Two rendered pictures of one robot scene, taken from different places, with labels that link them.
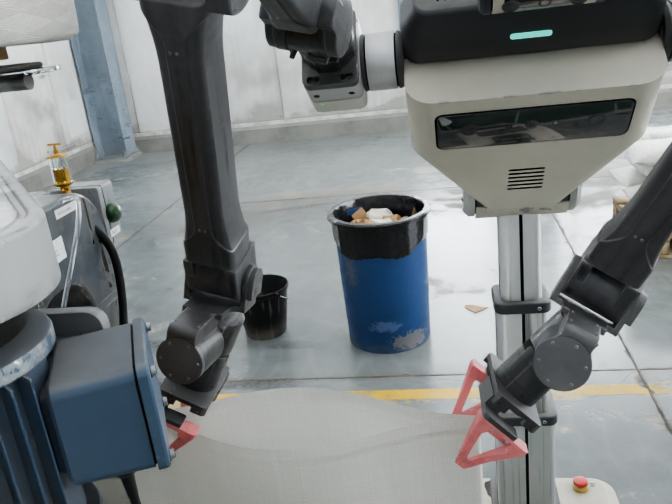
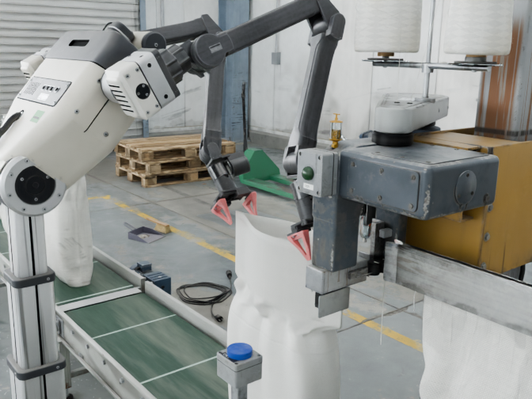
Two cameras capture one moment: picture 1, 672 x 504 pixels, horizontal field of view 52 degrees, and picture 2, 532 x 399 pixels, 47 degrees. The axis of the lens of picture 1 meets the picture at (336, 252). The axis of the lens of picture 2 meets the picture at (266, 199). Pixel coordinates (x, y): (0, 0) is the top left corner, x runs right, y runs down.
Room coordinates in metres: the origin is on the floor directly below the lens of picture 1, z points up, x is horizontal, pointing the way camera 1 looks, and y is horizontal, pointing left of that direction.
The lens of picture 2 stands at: (1.99, 1.10, 1.53)
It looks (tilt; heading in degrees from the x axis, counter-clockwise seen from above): 14 degrees down; 221
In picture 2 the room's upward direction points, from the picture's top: 1 degrees clockwise
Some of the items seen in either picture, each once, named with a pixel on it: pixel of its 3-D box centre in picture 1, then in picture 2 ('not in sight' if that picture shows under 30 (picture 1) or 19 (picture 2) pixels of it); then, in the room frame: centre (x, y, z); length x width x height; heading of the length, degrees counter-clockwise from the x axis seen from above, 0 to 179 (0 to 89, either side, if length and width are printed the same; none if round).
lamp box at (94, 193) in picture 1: (87, 214); (317, 172); (0.99, 0.36, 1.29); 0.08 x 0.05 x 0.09; 80
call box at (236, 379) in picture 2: not in sight; (239, 365); (1.06, 0.21, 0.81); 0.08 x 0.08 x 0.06; 80
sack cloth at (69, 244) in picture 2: not in sight; (63, 205); (0.45, -1.61, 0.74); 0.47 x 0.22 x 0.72; 78
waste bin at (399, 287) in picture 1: (384, 273); not in sight; (3.03, -0.22, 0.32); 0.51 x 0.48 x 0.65; 170
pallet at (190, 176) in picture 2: not in sight; (176, 169); (-2.71, -4.48, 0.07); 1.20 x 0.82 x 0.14; 168
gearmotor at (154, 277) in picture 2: not in sight; (145, 279); (0.18, -1.31, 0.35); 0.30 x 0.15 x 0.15; 80
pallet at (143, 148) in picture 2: not in sight; (175, 146); (-2.68, -4.47, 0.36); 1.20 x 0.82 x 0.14; 166
